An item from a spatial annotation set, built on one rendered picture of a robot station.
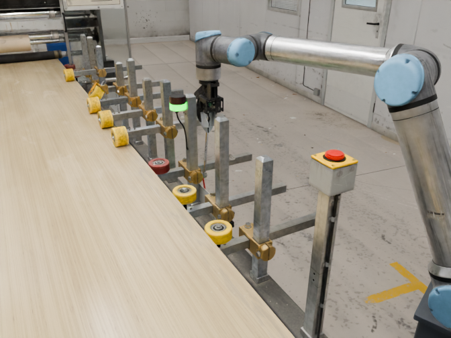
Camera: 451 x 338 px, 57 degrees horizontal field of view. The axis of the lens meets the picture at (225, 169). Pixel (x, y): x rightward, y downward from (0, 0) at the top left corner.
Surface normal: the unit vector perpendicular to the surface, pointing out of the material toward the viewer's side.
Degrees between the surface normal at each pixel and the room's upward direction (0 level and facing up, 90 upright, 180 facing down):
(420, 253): 0
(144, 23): 90
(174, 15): 90
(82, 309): 0
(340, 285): 0
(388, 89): 83
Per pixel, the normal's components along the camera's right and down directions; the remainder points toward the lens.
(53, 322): 0.00, -0.90
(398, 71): -0.70, 0.20
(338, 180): 0.47, 0.39
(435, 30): -0.93, 0.16
